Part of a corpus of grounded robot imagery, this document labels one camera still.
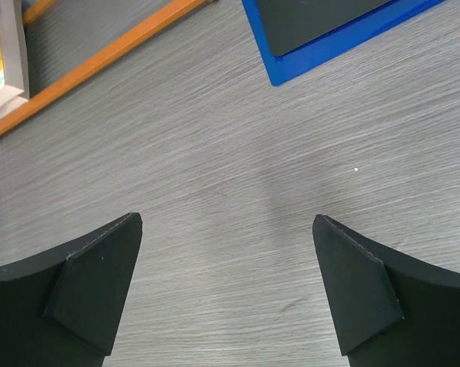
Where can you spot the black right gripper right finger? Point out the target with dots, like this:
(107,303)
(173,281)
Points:
(388,308)

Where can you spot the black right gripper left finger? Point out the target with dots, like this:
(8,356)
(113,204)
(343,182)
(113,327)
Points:
(63,306)

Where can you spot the stack of books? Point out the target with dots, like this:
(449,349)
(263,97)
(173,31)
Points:
(14,82)

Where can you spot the orange wooden shelf rack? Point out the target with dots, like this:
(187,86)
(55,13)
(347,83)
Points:
(141,32)

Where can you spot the blue clipboard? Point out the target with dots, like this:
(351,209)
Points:
(281,69)

